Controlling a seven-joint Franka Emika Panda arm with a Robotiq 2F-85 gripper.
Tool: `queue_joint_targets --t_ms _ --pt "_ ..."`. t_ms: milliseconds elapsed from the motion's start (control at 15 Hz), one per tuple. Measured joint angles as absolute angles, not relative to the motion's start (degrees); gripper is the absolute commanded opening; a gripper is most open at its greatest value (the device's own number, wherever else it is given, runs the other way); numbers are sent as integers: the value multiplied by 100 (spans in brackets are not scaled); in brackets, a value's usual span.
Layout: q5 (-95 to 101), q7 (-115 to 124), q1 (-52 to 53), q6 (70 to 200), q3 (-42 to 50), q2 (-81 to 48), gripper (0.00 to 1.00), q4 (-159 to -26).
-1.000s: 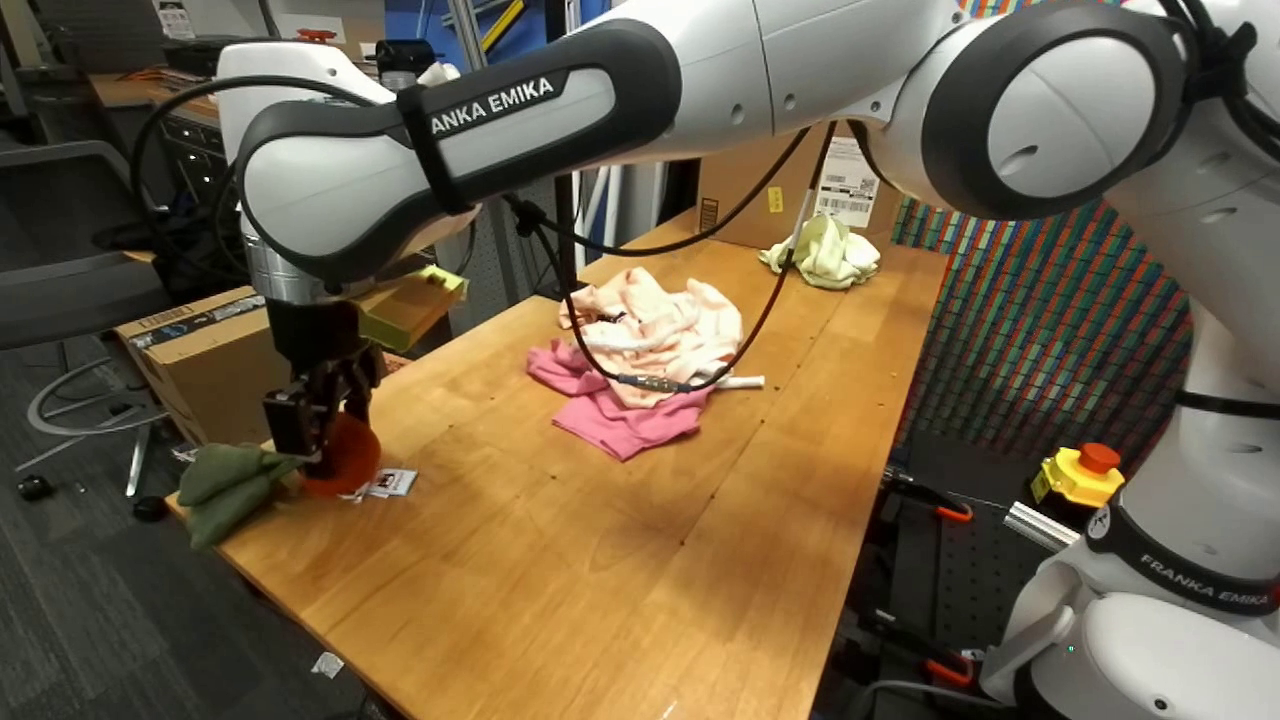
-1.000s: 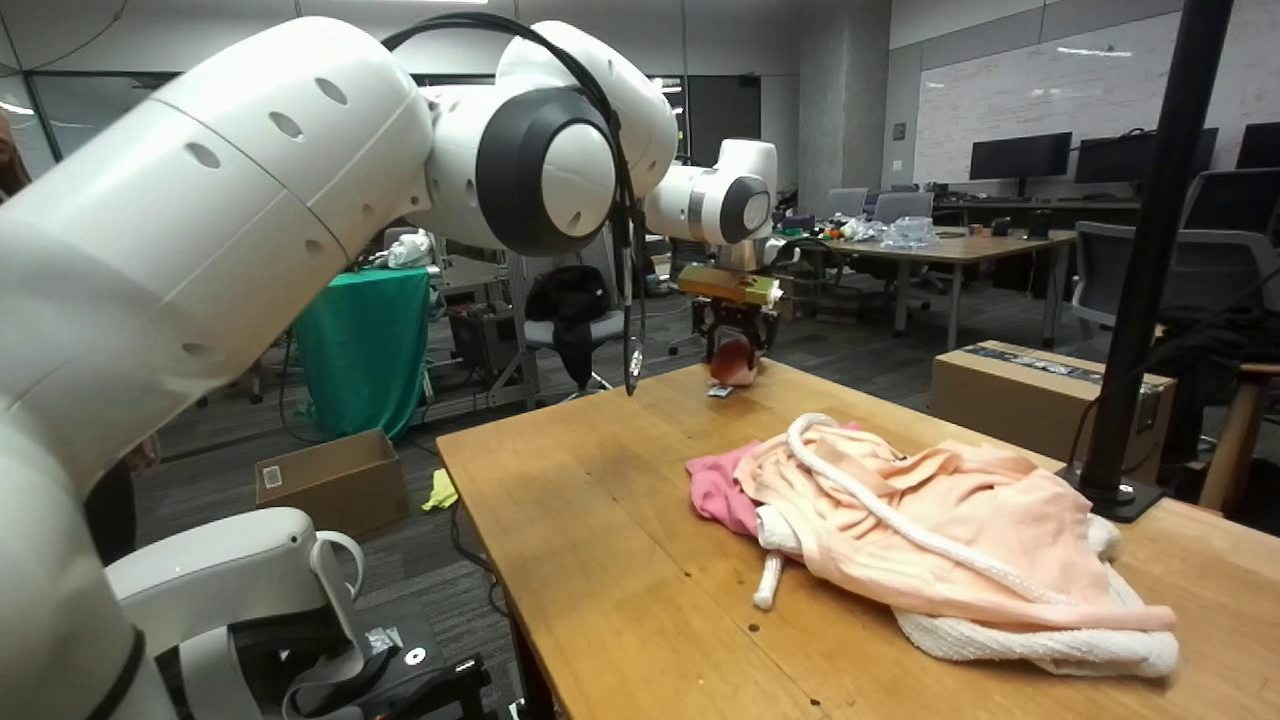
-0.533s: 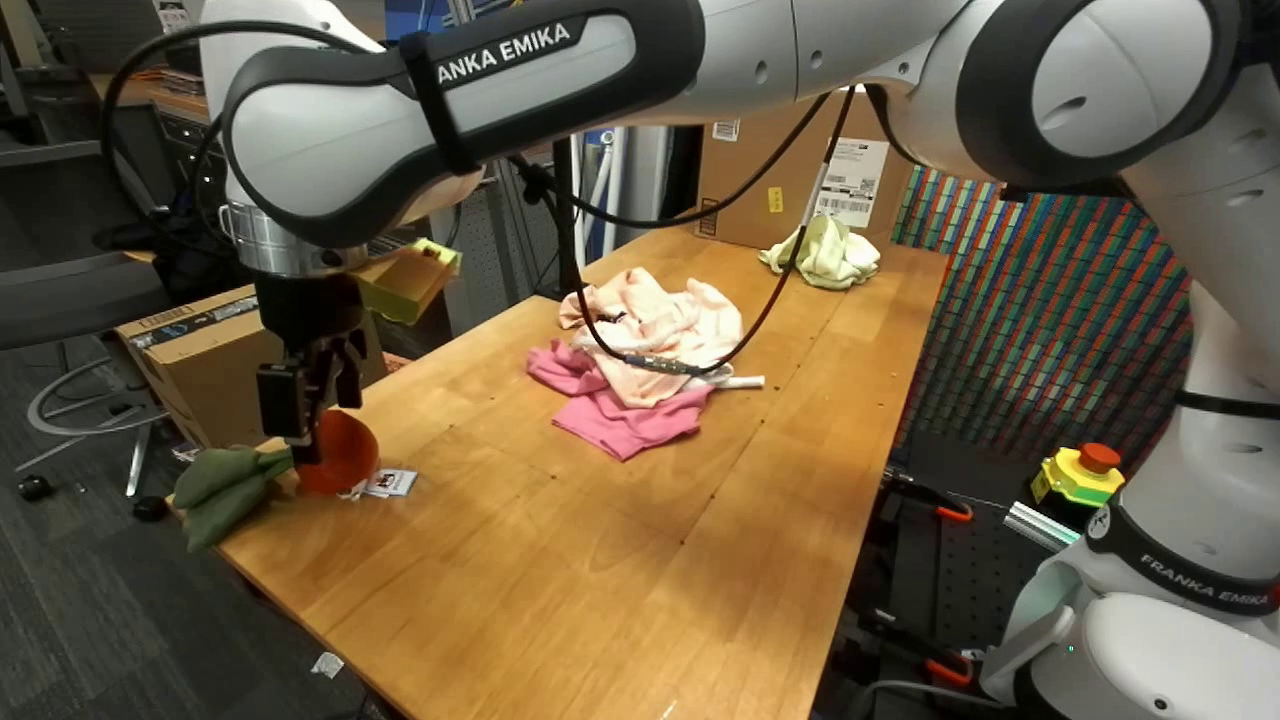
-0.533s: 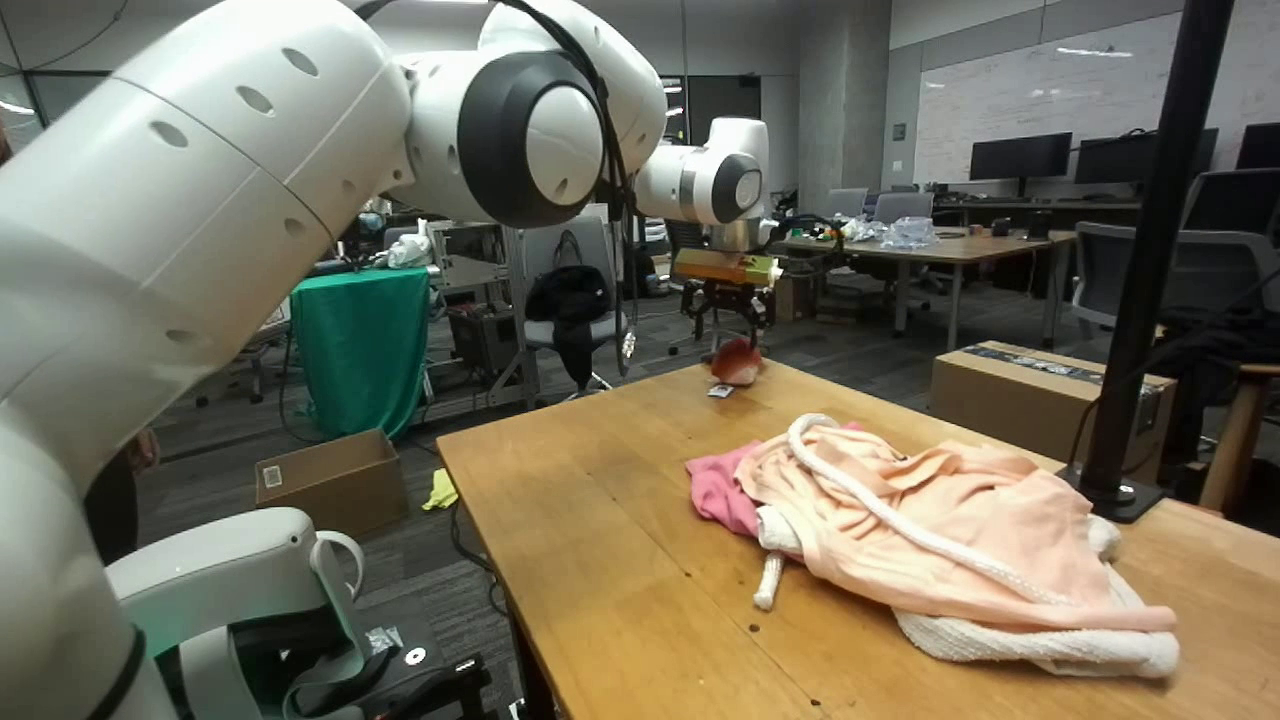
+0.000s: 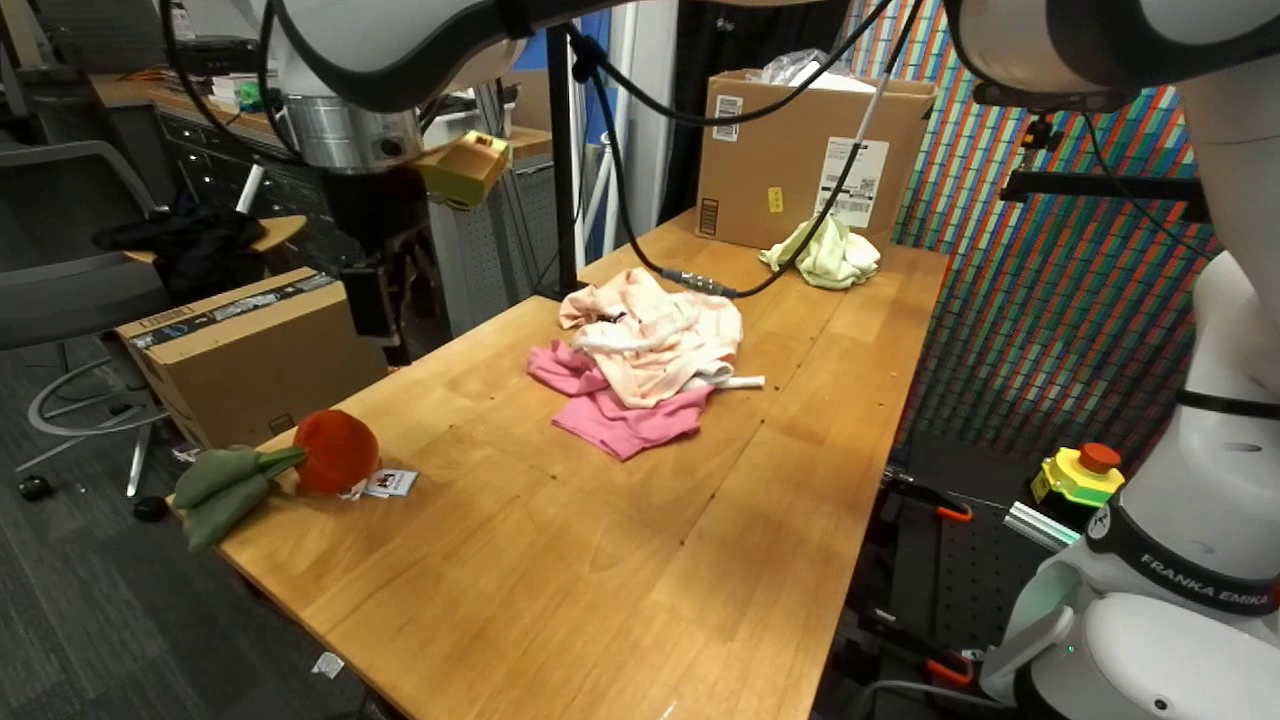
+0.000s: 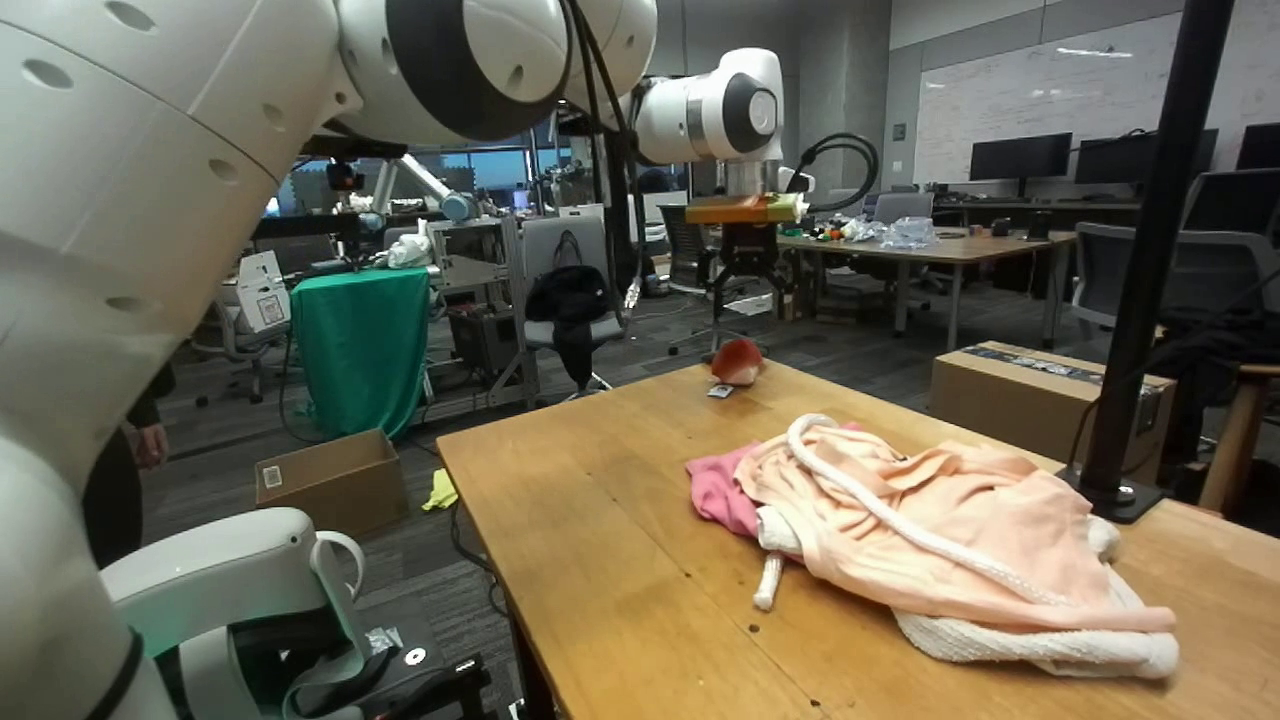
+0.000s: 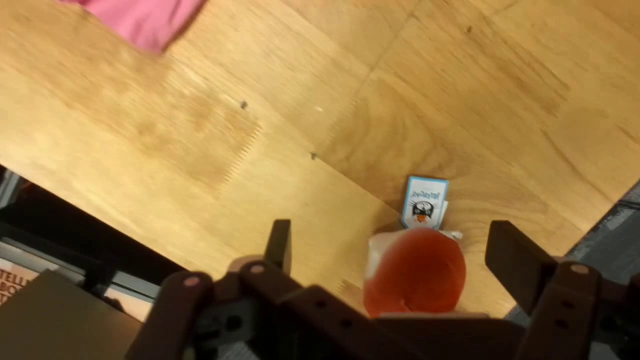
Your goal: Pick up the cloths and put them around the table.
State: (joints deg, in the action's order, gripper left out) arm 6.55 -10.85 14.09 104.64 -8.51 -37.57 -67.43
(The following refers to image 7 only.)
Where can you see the red tomato plush toy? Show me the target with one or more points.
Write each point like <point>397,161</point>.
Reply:
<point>416,272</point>

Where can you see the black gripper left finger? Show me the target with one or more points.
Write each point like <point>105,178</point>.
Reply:
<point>278,242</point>

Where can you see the brown flat box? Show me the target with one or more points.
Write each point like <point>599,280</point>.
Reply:
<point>61,321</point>

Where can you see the magenta pink cloth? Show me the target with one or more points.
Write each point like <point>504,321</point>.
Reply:
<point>143,20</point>

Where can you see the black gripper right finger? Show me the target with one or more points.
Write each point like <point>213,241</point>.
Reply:
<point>520,260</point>

